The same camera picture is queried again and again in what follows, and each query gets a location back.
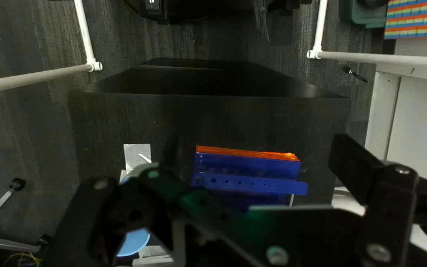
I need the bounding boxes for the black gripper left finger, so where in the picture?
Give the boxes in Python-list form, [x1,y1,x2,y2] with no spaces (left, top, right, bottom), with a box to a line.
[45,169,187,267]

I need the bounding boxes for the colourful striped mat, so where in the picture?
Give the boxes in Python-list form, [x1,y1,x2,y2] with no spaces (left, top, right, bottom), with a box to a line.
[383,0,427,41]

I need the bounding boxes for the black marker pen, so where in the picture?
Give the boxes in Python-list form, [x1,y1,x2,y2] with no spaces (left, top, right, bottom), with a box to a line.
[343,65,370,84]

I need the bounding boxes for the white PVC pipe frame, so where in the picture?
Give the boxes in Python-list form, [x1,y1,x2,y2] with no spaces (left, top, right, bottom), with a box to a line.
[0,0,104,97]
[306,0,427,71]

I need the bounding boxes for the teal plastic box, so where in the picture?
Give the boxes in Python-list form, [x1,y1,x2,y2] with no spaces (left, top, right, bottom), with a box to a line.
[339,0,392,29]

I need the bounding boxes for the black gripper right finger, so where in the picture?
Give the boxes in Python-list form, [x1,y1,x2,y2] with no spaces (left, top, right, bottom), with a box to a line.
[328,131,427,267]

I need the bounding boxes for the small grey flat plate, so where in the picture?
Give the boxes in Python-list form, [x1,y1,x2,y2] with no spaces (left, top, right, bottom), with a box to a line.
[121,142,155,171]

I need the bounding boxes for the white side cabinet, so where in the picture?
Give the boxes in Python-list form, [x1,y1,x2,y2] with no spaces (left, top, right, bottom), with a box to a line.
[364,68,427,182]

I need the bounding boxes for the blue perforated block stack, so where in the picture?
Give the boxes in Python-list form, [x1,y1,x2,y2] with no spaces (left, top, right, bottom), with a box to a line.
[190,149,310,210]

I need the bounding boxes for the orange block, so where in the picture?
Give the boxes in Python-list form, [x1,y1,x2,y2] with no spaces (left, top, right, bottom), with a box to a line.
[195,143,303,164]

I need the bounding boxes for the yellow green cable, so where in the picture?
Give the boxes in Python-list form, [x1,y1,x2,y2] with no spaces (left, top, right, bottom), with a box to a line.
[0,250,45,267]

